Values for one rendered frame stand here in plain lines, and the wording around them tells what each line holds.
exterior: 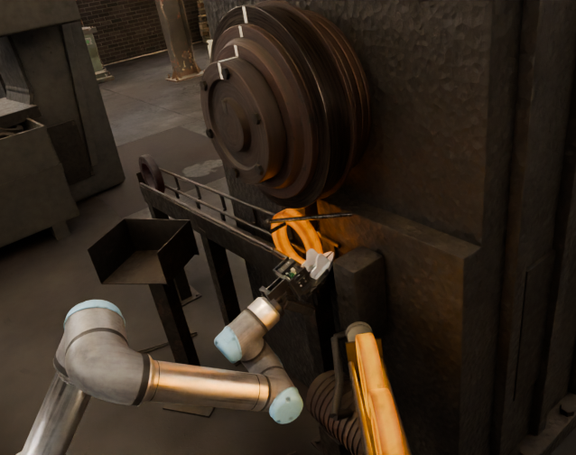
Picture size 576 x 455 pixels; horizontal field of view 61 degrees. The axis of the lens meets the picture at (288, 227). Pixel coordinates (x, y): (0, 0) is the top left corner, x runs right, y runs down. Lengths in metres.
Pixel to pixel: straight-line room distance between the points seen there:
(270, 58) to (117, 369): 0.66
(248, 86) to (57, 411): 0.76
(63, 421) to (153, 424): 0.88
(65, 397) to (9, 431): 1.19
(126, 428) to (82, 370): 1.09
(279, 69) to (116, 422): 1.51
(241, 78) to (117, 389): 0.63
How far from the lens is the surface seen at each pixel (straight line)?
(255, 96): 1.02
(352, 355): 1.07
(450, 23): 0.94
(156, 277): 1.63
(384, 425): 0.81
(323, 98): 0.98
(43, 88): 3.93
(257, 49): 1.07
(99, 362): 0.97
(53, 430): 1.19
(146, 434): 2.00
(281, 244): 1.38
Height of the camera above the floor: 1.43
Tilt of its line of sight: 29 degrees down
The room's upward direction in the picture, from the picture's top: 10 degrees counter-clockwise
